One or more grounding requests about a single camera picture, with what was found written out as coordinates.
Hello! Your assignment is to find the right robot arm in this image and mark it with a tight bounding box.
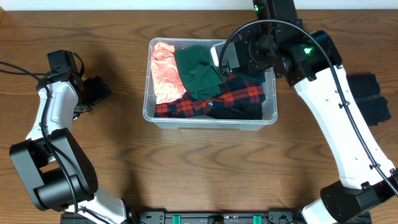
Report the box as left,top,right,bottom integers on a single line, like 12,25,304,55
217,1,397,223

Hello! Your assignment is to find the dark navy garment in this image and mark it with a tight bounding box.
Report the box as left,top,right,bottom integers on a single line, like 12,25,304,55
231,67,266,83

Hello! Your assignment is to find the red navy plaid shirt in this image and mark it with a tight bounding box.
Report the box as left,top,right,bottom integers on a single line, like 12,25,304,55
154,75,266,118

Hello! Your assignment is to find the dark green garment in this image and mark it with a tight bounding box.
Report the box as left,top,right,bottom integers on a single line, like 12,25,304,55
174,45,228,101

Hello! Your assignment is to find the clear plastic storage bin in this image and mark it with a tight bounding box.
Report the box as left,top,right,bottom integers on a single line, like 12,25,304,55
142,37,278,131

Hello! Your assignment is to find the black garment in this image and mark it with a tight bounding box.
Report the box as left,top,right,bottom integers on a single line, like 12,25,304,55
206,104,262,120

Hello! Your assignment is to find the pink garment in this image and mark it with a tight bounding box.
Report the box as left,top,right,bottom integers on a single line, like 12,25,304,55
150,42,186,105

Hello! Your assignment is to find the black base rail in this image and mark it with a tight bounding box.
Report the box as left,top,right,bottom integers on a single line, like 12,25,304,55
60,210,373,224

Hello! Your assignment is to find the black cloth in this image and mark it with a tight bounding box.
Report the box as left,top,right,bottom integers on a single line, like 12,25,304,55
348,74,392,126

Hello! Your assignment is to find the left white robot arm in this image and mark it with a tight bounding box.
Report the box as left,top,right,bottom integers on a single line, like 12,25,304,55
9,50,132,223

